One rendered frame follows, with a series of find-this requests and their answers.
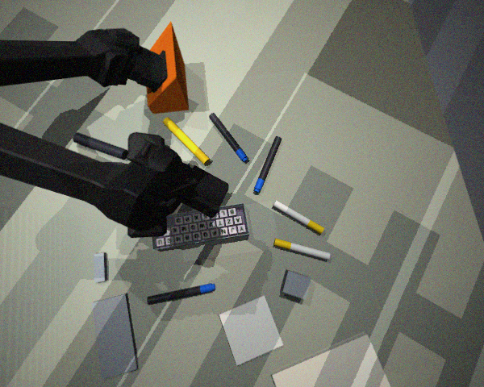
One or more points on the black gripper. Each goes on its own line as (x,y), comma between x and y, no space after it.
(161,228)

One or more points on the grey letter keyboard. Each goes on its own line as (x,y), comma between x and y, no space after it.
(194,227)

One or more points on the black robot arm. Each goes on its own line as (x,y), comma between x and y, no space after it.
(136,195)

